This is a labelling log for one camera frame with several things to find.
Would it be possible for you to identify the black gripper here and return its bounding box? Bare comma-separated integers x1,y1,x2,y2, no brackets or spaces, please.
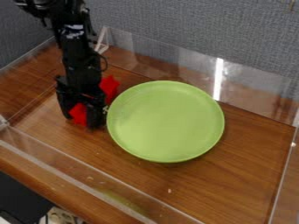
55,55,107,129

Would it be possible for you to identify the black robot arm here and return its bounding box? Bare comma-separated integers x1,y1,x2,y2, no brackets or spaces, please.
13,0,107,130

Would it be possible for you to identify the red carrot block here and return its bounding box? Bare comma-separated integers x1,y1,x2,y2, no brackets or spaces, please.
69,75,120,127

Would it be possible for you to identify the green round plate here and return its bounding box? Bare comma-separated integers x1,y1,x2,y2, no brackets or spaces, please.
107,80,225,163

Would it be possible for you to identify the clear acrylic enclosure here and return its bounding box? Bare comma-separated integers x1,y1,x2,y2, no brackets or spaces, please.
0,28,299,224

